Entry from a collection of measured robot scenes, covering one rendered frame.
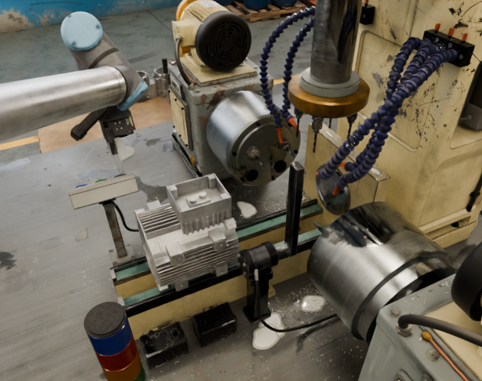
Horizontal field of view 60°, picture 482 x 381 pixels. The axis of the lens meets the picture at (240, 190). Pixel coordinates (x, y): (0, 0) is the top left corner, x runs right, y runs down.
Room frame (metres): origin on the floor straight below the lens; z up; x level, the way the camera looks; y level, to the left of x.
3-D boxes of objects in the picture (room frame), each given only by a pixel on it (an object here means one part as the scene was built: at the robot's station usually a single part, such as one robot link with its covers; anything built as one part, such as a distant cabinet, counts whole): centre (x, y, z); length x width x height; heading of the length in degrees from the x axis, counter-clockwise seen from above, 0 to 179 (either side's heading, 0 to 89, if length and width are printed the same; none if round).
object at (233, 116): (1.18, -0.02, 1.04); 0.37 x 0.25 x 0.25; 24
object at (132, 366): (0.36, 0.20, 1.10); 0.06 x 0.06 x 0.04
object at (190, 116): (1.40, 0.08, 0.99); 0.35 x 0.31 x 0.37; 24
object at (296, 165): (0.69, -0.11, 1.12); 0.04 x 0.03 x 0.26; 114
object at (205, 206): (0.74, 0.10, 1.11); 0.12 x 0.11 x 0.07; 114
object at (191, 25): (1.42, 0.13, 1.16); 0.33 x 0.26 x 0.42; 24
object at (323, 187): (0.90, -0.25, 1.02); 0.15 x 0.02 x 0.15; 24
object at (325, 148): (0.92, -0.31, 0.97); 0.30 x 0.11 x 0.34; 24
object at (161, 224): (0.72, 0.13, 1.02); 0.20 x 0.19 x 0.19; 114
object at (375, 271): (0.56, -0.30, 1.04); 0.41 x 0.25 x 0.25; 24
